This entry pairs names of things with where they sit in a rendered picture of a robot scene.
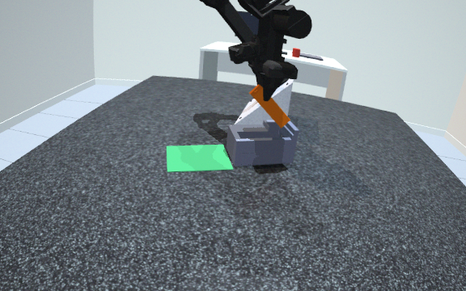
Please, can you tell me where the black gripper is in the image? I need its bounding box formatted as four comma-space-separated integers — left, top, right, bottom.
248, 31, 298, 101

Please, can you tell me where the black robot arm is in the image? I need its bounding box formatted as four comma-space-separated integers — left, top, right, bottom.
200, 0, 312, 64

